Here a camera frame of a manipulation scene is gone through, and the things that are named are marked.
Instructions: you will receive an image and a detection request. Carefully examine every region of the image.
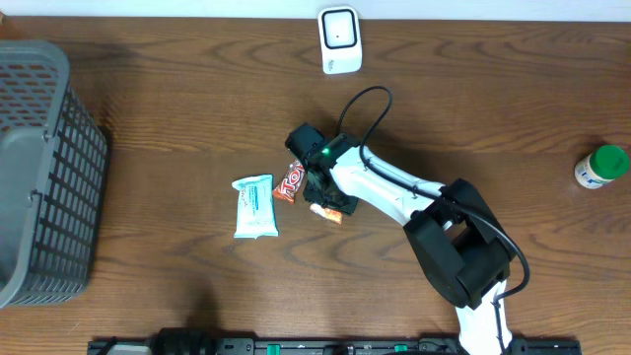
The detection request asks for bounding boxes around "small orange snack packet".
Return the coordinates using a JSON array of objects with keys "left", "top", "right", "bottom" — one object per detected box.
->
[{"left": 310, "top": 203, "right": 342, "bottom": 224}]

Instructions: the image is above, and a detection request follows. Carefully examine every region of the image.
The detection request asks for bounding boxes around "orange chocolate bar wrapper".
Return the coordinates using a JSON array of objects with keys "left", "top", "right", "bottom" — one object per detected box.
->
[{"left": 272, "top": 160, "right": 306, "bottom": 204}]

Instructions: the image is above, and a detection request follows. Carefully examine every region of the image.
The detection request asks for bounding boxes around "teal wet wipes pack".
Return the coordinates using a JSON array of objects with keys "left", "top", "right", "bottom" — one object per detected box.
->
[{"left": 232, "top": 174, "right": 279, "bottom": 239}]

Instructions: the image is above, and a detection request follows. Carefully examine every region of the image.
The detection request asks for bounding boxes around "green lid jar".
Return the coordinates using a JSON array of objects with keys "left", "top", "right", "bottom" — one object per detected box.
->
[{"left": 574, "top": 145, "right": 630, "bottom": 189}]

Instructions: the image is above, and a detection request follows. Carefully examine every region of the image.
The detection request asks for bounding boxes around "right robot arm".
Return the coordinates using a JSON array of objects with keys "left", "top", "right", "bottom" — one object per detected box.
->
[{"left": 286, "top": 131, "right": 519, "bottom": 354}]

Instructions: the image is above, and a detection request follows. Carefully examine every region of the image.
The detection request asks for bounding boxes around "white barcode scanner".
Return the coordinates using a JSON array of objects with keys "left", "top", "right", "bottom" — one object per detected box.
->
[{"left": 317, "top": 6, "right": 363, "bottom": 75}]

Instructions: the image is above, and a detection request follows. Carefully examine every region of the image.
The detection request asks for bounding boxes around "grey plastic basket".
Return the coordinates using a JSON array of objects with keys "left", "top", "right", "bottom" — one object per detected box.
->
[{"left": 1, "top": 40, "right": 109, "bottom": 308}]

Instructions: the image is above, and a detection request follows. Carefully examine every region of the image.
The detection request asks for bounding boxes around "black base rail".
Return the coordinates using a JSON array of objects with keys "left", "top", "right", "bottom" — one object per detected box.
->
[{"left": 87, "top": 327, "right": 583, "bottom": 355}]

